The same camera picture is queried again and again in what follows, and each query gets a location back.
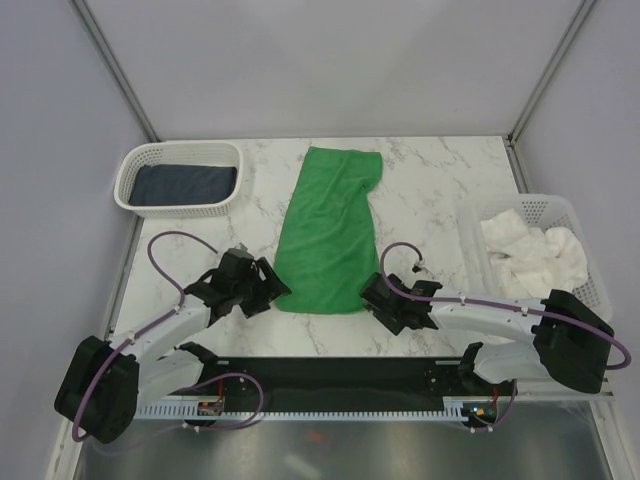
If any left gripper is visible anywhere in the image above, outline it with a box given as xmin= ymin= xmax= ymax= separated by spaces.
xmin=232 ymin=257 xmax=290 ymax=319

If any green towel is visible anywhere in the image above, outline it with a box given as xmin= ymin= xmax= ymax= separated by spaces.
xmin=274 ymin=147 xmax=383 ymax=315

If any dark blue towel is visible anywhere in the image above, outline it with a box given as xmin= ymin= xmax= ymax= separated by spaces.
xmin=129 ymin=164 xmax=238 ymax=206

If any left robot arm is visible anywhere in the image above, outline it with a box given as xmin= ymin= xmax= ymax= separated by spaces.
xmin=54 ymin=248 xmax=291 ymax=444

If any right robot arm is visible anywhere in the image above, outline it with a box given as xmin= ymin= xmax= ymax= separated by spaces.
xmin=360 ymin=273 xmax=614 ymax=394

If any white perforated basket left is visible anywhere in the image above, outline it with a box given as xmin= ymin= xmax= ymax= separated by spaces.
xmin=113 ymin=140 xmax=245 ymax=219

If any white perforated basket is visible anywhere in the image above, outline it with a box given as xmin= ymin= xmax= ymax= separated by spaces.
xmin=456 ymin=194 xmax=612 ymax=322
xmin=113 ymin=140 xmax=245 ymax=219

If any white towel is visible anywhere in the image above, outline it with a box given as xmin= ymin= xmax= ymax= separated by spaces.
xmin=480 ymin=209 xmax=588 ymax=298

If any white perforated basket right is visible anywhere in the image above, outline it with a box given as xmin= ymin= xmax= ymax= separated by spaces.
xmin=456 ymin=194 xmax=612 ymax=322

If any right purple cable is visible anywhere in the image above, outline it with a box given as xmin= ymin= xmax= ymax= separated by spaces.
xmin=378 ymin=242 xmax=631 ymax=371

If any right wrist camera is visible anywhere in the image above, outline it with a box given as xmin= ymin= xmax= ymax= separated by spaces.
xmin=411 ymin=258 xmax=428 ymax=274

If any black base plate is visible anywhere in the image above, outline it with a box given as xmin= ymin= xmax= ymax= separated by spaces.
xmin=199 ymin=357 xmax=513 ymax=411

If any white cable duct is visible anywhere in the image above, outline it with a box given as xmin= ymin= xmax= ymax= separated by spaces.
xmin=134 ymin=396 xmax=495 ymax=422

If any left aluminium frame post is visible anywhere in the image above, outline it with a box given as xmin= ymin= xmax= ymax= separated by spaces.
xmin=69 ymin=0 xmax=160 ymax=142

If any aluminium frame post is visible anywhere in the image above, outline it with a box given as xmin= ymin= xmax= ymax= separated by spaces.
xmin=69 ymin=0 xmax=160 ymax=142
xmin=505 ymin=0 xmax=599 ymax=148

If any right aluminium frame post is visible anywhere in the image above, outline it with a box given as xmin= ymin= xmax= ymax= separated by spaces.
xmin=505 ymin=0 xmax=599 ymax=148

